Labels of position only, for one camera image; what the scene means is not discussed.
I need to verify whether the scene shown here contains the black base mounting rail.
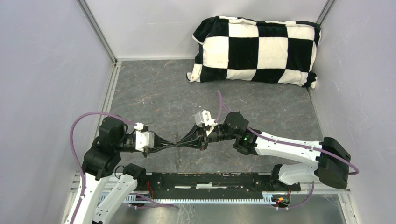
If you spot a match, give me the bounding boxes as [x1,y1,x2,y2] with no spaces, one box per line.
[136,173,301,200]

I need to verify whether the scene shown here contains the purple cable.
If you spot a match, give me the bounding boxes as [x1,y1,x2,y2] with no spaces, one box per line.
[215,90,360,210]
[69,112,138,224]

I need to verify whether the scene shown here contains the left base circuit board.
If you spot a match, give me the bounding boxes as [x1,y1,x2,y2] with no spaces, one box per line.
[135,193,152,201]

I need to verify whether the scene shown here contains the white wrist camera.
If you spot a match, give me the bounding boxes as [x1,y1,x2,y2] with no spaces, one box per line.
[134,123,155,152]
[194,110,218,136]

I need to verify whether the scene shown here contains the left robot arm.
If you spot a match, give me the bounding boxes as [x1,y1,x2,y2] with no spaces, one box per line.
[65,112,175,224]

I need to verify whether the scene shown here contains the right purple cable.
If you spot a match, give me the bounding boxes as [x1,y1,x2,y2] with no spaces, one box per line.
[215,90,360,210]

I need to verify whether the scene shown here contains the base circuit board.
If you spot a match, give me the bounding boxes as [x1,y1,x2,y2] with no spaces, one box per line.
[272,196,290,207]
[135,193,152,201]

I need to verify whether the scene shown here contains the white toothed cable strip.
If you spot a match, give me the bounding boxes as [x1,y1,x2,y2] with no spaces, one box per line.
[102,193,279,205]

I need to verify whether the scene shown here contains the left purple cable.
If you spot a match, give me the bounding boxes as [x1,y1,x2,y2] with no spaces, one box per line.
[69,112,138,224]

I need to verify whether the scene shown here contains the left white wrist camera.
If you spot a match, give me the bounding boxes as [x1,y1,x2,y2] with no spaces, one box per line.
[134,123,155,152]

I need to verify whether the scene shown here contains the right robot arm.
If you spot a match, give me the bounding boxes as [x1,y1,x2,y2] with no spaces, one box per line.
[177,110,351,190]

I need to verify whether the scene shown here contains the aluminium frame rail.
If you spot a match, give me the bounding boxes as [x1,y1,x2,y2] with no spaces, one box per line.
[70,172,351,195]

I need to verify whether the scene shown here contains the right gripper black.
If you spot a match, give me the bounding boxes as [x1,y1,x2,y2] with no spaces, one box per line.
[175,124,238,152]

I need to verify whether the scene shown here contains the black white checkered pillow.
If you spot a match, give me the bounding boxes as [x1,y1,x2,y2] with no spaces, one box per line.
[186,16,321,88]

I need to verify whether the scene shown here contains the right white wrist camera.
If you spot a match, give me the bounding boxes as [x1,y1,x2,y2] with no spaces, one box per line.
[194,110,218,136]

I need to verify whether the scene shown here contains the right base circuit board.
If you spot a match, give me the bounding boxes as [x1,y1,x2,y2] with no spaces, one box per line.
[272,196,290,207]

